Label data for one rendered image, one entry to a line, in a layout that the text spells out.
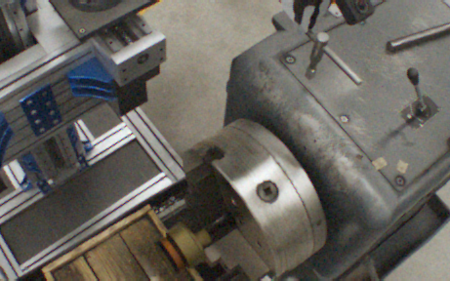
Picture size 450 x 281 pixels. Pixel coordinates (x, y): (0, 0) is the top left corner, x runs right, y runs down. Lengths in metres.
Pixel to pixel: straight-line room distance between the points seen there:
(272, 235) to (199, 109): 1.58
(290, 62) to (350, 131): 0.18
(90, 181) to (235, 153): 1.19
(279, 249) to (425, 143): 0.34
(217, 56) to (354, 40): 1.58
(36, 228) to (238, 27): 1.48
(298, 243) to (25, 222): 1.31
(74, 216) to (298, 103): 1.23
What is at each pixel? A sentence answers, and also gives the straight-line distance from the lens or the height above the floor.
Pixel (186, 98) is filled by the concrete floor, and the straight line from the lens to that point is 2.44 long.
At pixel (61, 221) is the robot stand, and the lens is 1.99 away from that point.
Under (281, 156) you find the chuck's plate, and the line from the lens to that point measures 0.90.
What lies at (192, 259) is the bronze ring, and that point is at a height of 1.10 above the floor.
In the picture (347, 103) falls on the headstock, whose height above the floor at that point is 1.26.
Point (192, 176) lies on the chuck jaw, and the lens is 0.91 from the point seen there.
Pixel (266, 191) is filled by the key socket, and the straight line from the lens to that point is 0.90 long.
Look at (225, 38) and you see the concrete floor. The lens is 2.68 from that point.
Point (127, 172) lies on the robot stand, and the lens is 2.03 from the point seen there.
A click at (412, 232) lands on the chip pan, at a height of 0.54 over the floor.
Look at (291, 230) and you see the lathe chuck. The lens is 0.90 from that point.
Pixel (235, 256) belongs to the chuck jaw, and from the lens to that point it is 0.97.
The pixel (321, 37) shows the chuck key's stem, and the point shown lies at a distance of 0.87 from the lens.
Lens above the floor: 2.02
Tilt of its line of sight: 61 degrees down
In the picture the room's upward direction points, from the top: 8 degrees clockwise
